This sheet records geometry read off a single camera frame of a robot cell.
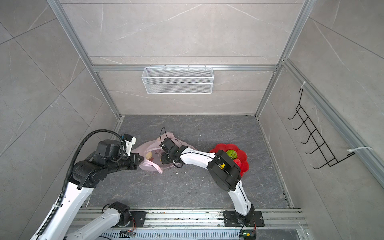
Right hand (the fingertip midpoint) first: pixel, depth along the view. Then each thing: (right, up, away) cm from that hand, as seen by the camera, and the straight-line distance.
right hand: (164, 157), depth 91 cm
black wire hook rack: (+75, +6, -31) cm, 81 cm away
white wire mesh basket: (+8, +51, +10) cm, 53 cm away
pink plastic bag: (+2, +4, -28) cm, 29 cm away
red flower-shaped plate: (+49, +1, +2) cm, 49 cm away
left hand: (-5, +6, -23) cm, 24 cm away
